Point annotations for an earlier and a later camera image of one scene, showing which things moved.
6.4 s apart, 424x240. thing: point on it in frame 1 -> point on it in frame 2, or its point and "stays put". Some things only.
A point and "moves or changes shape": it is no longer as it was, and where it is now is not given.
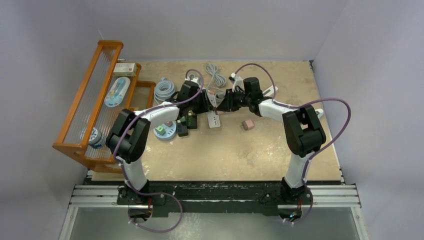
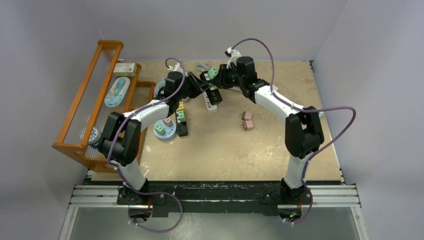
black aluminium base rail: [216, 196] stays put
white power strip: [214, 120] moves or changes shape
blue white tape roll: [96, 139] stays put
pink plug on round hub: [169, 123] stays put
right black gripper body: [236, 100] -> [228, 77]
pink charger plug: [247, 124] stays put
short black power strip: [192, 121] moves or changes shape
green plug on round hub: [160, 130] stays put
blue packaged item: [117, 92] stays put
